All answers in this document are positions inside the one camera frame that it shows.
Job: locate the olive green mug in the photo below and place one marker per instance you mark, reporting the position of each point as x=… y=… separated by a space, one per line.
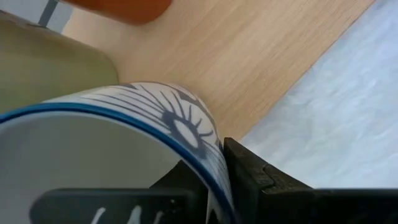
x=46 y=68

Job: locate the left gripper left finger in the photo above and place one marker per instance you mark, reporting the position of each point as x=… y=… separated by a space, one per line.
x=124 y=205

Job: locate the wooden shelf board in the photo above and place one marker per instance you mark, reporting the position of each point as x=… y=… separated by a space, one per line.
x=233 y=62

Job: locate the red mug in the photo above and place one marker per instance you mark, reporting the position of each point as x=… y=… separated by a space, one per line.
x=124 y=9

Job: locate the black metal shelf frame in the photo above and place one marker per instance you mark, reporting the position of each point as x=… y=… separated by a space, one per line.
x=48 y=12

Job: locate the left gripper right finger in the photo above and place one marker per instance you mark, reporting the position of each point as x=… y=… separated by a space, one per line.
x=280 y=205

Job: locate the blue white floral mug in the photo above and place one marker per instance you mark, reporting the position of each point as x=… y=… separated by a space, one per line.
x=93 y=155

